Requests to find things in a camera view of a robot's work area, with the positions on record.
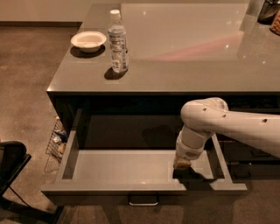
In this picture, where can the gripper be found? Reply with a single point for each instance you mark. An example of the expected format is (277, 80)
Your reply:
(187, 151)

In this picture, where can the grey drawer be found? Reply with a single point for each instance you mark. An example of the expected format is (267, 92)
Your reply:
(255, 171)
(240, 152)
(130, 158)

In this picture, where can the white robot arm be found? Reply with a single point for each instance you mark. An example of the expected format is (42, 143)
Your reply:
(204, 118)

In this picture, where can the grey drawer cabinet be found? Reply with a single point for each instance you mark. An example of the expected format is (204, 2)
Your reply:
(177, 52)

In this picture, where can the clear plastic water bottle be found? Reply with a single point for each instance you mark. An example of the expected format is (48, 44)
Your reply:
(118, 43)

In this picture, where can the white bowl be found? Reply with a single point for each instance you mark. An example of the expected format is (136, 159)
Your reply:
(88, 41)

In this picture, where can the snack bag on counter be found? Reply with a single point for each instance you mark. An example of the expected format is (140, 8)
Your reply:
(275, 25)

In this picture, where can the dark object top right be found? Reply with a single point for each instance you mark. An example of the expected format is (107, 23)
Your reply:
(268, 11)

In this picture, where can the wire basket with items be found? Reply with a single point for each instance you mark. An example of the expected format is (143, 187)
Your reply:
(56, 146)

